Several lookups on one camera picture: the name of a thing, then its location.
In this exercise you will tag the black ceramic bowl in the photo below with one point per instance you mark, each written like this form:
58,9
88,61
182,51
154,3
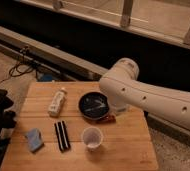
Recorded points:
93,105

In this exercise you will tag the white plastic bottle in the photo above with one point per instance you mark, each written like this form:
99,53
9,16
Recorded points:
57,102

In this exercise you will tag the blue object behind table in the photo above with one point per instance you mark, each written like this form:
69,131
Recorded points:
45,78

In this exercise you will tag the blue sponge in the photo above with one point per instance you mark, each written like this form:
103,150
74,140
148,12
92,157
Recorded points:
34,140

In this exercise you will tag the black striped rectangular block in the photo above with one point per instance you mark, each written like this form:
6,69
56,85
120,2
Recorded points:
62,136

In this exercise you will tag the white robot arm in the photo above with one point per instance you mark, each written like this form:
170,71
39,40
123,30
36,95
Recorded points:
121,87

